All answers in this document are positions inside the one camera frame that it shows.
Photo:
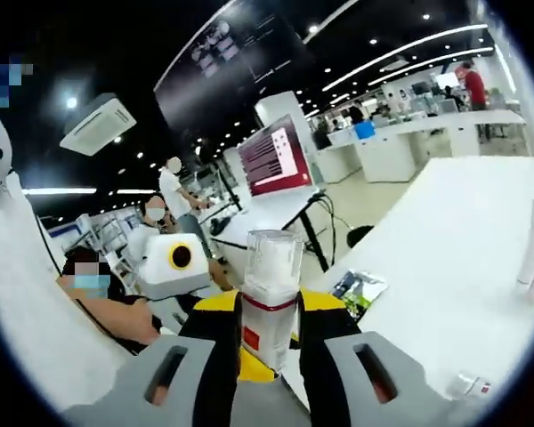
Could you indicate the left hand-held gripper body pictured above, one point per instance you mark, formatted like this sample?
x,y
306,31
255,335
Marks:
x,y
160,271

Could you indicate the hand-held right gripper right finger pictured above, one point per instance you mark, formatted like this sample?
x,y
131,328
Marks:
x,y
325,356

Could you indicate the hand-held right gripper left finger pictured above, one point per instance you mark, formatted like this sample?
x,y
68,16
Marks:
x,y
213,347

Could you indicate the green black skincare sachet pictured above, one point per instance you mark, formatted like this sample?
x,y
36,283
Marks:
x,y
360,289

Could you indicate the tall white skincare tube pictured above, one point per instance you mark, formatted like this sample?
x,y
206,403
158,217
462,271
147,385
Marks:
x,y
531,249

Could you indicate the person's left hand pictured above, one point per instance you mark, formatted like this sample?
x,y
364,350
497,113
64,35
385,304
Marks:
x,y
219,276

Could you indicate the white desk black legs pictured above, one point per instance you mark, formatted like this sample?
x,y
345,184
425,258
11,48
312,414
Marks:
x,y
267,213

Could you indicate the black rounded object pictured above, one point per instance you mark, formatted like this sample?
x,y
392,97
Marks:
x,y
360,236

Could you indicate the person's white shirt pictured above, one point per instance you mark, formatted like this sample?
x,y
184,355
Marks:
x,y
35,311

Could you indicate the ceiling air conditioner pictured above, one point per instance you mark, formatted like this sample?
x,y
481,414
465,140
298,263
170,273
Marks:
x,y
98,126

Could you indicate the dark overhead display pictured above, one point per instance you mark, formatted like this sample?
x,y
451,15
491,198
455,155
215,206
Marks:
x,y
231,75

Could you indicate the long white counter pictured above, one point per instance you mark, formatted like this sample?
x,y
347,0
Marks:
x,y
382,155

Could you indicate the blue box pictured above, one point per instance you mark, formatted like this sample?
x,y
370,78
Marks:
x,y
364,131

